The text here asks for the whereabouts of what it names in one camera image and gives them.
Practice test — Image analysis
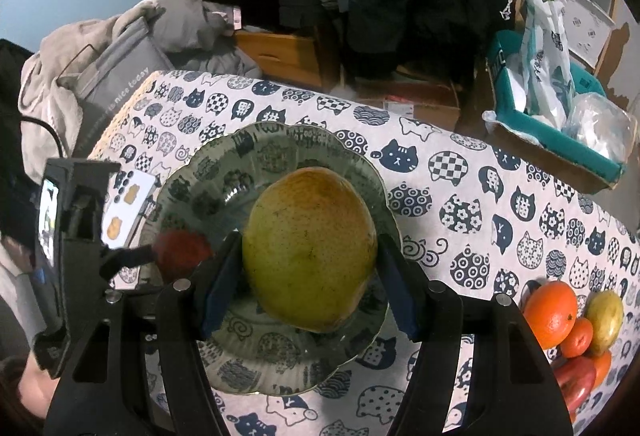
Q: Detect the wooden drawer unit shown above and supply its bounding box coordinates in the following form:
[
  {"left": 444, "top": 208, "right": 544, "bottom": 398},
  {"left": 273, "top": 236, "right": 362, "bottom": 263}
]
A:
[{"left": 235, "top": 29, "right": 341, "bottom": 92}]

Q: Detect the cat print tablecloth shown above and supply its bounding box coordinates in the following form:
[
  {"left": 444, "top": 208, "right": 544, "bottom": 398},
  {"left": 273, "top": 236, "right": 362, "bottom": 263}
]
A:
[{"left": 87, "top": 69, "right": 640, "bottom": 436}]

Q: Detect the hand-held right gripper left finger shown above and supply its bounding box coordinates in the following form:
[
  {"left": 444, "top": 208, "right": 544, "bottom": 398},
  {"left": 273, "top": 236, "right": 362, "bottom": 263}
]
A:
[{"left": 44, "top": 230, "right": 246, "bottom": 436}]

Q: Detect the bright red apple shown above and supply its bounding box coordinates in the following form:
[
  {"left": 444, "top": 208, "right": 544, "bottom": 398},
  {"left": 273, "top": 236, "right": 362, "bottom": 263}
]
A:
[{"left": 550, "top": 356, "right": 598, "bottom": 422}]

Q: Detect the clear plastic bag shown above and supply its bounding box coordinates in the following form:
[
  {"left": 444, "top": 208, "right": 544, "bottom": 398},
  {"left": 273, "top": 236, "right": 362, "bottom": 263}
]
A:
[{"left": 565, "top": 92, "right": 638, "bottom": 164}]

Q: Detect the small yellow mango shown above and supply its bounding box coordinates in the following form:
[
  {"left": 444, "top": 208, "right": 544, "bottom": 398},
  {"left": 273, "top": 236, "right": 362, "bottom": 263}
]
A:
[{"left": 585, "top": 290, "right": 625, "bottom": 357}]

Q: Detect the white sticker card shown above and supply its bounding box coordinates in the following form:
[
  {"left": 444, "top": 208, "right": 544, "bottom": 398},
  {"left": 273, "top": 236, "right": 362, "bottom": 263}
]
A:
[{"left": 102, "top": 170, "right": 158, "bottom": 251}]

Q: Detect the dark red apple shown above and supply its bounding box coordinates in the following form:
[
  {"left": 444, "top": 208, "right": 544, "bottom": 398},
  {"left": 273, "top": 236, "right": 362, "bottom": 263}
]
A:
[{"left": 154, "top": 229, "right": 215, "bottom": 284}]

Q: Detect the grey printed bag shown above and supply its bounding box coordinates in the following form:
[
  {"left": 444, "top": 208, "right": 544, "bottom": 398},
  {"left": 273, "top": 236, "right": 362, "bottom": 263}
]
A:
[{"left": 55, "top": 19, "right": 176, "bottom": 157}]

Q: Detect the small tangerine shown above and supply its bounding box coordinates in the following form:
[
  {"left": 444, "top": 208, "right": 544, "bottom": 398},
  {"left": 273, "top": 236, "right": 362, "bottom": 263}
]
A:
[{"left": 560, "top": 316, "right": 595, "bottom": 359}]

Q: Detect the white printed plastic bag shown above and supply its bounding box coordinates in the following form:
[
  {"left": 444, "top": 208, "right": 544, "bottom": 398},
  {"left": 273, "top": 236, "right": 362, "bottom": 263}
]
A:
[{"left": 492, "top": 0, "right": 576, "bottom": 129}]

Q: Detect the scalloped glass plate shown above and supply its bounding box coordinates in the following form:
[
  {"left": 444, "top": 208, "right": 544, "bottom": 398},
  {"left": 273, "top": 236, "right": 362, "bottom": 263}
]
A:
[{"left": 137, "top": 121, "right": 403, "bottom": 397}]

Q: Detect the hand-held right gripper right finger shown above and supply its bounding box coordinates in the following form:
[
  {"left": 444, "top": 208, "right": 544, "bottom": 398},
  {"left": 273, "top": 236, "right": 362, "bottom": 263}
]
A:
[{"left": 377, "top": 233, "right": 575, "bottom": 436}]

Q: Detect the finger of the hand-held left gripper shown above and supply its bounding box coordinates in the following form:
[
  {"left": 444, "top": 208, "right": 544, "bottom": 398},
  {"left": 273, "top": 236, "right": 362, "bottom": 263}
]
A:
[{"left": 99, "top": 243, "right": 158, "bottom": 283}]

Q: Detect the large green yellow mango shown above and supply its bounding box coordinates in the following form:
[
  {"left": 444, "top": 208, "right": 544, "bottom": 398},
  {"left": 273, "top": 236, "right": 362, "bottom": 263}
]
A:
[{"left": 241, "top": 167, "right": 379, "bottom": 334}]

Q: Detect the black cable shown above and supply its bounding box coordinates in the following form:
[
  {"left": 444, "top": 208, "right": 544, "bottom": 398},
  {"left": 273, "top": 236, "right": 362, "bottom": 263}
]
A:
[{"left": 20, "top": 115, "right": 66, "bottom": 162}]

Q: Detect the person's left forearm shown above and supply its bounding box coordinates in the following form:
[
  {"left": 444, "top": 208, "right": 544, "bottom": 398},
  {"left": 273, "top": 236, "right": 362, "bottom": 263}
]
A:
[{"left": 0, "top": 356, "right": 48, "bottom": 436}]

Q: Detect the flat brown cardboard box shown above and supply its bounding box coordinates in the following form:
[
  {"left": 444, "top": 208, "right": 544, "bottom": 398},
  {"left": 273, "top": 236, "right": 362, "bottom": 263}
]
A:
[{"left": 345, "top": 76, "right": 461, "bottom": 129}]

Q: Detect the black garment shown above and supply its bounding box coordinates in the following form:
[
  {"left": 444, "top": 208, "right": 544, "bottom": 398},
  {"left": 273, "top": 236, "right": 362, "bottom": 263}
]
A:
[{"left": 0, "top": 39, "right": 46, "bottom": 247}]

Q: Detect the teal lined cardboard box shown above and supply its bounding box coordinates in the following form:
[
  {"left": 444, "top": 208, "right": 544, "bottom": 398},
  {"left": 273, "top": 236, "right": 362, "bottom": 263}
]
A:
[{"left": 482, "top": 30, "right": 626, "bottom": 194}]

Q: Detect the white patterned box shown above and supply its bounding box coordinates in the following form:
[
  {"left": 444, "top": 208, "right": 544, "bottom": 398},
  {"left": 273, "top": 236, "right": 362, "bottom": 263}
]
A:
[{"left": 562, "top": 0, "right": 616, "bottom": 67}]

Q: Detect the medium orange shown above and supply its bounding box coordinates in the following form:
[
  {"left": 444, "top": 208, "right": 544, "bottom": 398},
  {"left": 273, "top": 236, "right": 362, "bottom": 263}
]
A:
[{"left": 585, "top": 350, "right": 613, "bottom": 392}]

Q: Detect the large orange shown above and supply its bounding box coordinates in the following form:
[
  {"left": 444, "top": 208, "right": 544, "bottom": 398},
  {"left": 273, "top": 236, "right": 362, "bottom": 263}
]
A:
[{"left": 522, "top": 280, "right": 593, "bottom": 351}]

